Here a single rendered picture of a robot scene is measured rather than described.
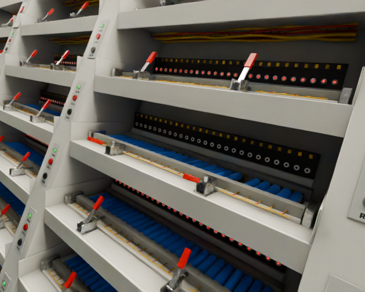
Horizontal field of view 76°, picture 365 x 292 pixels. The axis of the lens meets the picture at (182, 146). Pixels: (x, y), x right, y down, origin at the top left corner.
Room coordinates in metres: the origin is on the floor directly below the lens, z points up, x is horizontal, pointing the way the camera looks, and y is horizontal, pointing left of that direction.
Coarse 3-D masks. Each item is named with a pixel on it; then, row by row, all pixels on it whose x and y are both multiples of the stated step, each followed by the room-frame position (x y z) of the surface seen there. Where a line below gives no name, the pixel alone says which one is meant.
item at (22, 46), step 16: (32, 0) 1.04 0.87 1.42; (48, 0) 1.09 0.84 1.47; (32, 16) 1.06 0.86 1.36; (48, 16) 1.11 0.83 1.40; (64, 16) 1.17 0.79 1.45; (16, 32) 1.05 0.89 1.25; (16, 48) 1.05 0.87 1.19; (32, 48) 1.10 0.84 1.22; (48, 48) 1.15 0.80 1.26; (0, 64) 1.07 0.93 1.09; (0, 80) 1.04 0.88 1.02; (16, 80) 1.09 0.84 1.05; (32, 80) 1.14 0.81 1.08; (32, 96) 1.16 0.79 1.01; (0, 128) 1.10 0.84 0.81
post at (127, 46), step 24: (144, 0) 0.70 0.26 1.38; (96, 24) 0.69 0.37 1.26; (120, 48) 0.68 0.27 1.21; (144, 48) 0.75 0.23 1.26; (96, 96) 0.67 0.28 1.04; (120, 96) 0.73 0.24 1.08; (72, 120) 0.66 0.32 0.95; (96, 120) 0.69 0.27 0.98; (120, 120) 0.76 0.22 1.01; (72, 168) 0.68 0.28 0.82; (24, 216) 0.69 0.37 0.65; (48, 240) 0.68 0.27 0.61
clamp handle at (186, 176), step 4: (184, 176) 0.36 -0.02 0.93; (188, 176) 0.36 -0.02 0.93; (192, 176) 0.36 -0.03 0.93; (204, 176) 0.42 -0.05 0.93; (208, 176) 0.41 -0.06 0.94; (188, 180) 0.36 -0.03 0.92; (192, 180) 0.37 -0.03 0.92; (196, 180) 0.38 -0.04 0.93; (200, 180) 0.39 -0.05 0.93; (204, 180) 0.42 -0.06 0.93; (208, 180) 0.42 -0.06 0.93
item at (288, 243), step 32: (96, 128) 0.70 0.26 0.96; (96, 160) 0.58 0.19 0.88; (128, 160) 0.54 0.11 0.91; (224, 160) 0.58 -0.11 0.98; (160, 192) 0.46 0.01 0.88; (192, 192) 0.41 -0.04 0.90; (224, 224) 0.38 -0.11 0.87; (256, 224) 0.35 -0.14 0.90; (288, 224) 0.35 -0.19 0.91; (288, 256) 0.32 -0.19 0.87
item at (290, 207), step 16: (128, 144) 0.59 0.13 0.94; (144, 160) 0.53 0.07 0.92; (160, 160) 0.52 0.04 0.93; (176, 160) 0.51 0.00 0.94; (224, 192) 0.41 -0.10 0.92; (240, 192) 0.42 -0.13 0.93; (256, 192) 0.40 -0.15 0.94; (272, 208) 0.38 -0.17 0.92; (288, 208) 0.37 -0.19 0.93; (304, 208) 0.36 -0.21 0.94
